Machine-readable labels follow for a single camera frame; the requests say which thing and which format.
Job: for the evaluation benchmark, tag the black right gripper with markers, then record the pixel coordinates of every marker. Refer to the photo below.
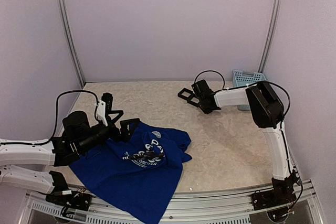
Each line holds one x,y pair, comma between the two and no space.
206,111

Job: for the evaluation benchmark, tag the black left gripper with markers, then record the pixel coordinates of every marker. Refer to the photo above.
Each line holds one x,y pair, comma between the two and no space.
125,135

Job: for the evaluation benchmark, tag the blue printed t-shirt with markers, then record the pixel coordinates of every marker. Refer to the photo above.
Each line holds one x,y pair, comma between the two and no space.
139,176

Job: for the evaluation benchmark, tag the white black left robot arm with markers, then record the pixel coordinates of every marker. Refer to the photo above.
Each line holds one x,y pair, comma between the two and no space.
76,141

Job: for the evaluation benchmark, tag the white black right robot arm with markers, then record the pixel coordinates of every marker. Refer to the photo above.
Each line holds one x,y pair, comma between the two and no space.
267,111

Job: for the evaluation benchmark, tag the light blue plastic basket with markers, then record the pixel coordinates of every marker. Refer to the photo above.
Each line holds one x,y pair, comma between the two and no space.
241,78

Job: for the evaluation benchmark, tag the black square frame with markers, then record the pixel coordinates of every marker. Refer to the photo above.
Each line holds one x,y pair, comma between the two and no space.
194,101
186,94

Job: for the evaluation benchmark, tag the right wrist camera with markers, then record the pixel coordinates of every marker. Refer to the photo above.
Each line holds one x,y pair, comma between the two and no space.
201,89

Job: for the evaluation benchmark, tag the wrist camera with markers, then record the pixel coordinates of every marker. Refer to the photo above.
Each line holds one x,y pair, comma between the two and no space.
201,89
104,107

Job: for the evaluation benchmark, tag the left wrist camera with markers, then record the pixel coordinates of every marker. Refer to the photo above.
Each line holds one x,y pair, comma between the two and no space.
104,107

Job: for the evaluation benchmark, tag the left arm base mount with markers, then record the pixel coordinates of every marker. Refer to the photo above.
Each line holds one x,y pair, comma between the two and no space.
75,199

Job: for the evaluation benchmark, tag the aluminium front rail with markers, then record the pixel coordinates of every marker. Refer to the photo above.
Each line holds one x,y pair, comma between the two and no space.
223,206

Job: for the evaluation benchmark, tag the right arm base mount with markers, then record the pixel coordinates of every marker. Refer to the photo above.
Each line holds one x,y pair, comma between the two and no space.
282,192

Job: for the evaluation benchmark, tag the aluminium corner post right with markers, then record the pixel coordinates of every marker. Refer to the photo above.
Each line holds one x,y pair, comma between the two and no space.
270,35

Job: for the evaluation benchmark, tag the aluminium corner post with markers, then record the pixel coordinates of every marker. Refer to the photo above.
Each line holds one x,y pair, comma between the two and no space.
270,35
70,42

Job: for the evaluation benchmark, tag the aluminium corner post left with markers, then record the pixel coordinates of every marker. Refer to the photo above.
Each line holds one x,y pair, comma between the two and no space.
70,42

